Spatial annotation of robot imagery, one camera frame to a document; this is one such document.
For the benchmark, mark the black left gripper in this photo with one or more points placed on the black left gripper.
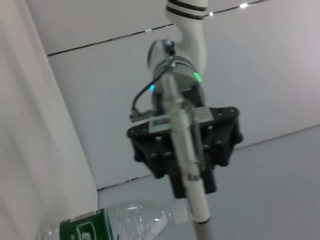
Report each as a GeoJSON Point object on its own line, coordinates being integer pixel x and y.
{"type": "Point", "coordinates": [220, 117]}

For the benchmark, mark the white ceiling light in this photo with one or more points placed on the white ceiling light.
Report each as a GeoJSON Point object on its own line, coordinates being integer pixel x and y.
{"type": "Point", "coordinates": [211, 13]}
{"type": "Point", "coordinates": [243, 5]}

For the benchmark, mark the grey white pen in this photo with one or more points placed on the grey white pen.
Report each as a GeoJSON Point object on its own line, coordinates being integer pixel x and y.
{"type": "Point", "coordinates": [197, 195]}

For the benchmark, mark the clear bottle with green label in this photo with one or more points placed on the clear bottle with green label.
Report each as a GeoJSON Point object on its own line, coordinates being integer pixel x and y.
{"type": "Point", "coordinates": [82, 227]}

